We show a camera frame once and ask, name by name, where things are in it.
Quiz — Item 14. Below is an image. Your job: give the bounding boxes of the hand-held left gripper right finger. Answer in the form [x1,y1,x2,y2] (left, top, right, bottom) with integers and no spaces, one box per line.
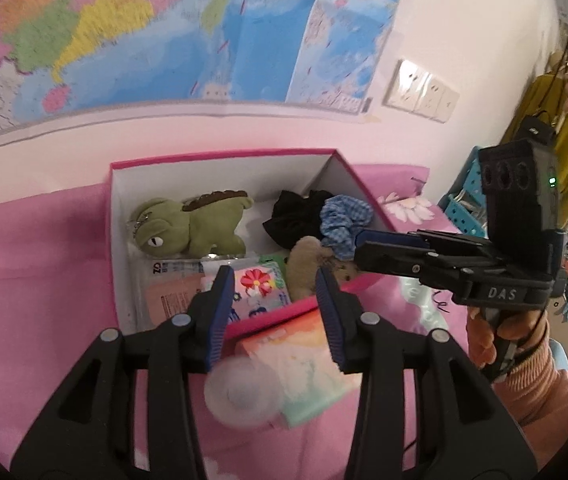
[315,266,538,480]

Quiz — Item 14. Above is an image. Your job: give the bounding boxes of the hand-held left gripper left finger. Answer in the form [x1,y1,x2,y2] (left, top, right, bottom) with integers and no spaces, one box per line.
[9,265,237,480]

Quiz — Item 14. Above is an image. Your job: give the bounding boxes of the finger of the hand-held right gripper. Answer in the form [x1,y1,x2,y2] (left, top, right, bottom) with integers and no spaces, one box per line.
[354,228,431,249]
[353,241,466,290]

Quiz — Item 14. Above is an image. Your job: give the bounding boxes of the blue gingham scrunchie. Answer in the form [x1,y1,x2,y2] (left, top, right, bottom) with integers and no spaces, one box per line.
[318,196,375,261]

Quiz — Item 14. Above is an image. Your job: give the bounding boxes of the brown plush bear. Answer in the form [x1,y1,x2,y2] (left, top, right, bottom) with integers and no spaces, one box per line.
[284,235,363,304]

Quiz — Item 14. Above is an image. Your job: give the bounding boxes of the pink cardboard box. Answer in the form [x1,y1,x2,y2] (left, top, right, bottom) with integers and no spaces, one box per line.
[109,147,401,342]

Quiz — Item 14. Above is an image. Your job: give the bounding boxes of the person's right forearm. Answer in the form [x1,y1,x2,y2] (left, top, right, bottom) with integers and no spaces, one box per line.
[486,322,568,467]

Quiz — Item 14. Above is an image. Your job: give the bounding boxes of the person's right hand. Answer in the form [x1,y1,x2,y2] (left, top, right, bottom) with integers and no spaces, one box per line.
[465,305,551,372]

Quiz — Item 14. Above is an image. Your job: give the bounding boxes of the flower print tissue pack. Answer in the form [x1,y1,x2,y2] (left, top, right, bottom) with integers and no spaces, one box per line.
[228,255,293,327]

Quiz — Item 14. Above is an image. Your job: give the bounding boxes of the small white tissue pack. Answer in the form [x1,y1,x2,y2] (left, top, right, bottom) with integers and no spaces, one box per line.
[199,255,261,279]

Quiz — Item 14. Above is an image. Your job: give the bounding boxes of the orange green tissue pack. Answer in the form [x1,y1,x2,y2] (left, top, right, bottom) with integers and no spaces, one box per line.
[236,310,366,429]

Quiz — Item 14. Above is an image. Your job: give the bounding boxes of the pink tissue pack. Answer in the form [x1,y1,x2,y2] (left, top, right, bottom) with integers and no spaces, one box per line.
[143,272,216,327]

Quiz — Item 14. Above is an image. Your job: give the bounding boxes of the blue plastic basket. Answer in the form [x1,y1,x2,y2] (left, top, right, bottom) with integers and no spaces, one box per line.
[438,159,491,237]

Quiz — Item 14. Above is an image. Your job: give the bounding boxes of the white blue tissue pack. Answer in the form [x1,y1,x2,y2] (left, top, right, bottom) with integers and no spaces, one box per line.
[148,259,205,277]

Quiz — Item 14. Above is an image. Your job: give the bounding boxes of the green dinosaur plush toy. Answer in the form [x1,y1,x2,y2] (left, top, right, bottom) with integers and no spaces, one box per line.
[130,188,255,261]

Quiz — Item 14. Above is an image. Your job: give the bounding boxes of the black scrunchie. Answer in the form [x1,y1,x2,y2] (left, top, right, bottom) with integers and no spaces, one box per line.
[262,188,336,251]

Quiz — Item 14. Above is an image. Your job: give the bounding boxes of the white wall socket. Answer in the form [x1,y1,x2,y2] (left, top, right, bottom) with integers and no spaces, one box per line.
[385,58,433,111]
[416,73,448,117]
[436,85,461,124]

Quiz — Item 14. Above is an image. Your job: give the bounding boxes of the colourful wall map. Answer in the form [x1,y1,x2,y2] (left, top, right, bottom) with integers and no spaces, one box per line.
[0,0,411,150]

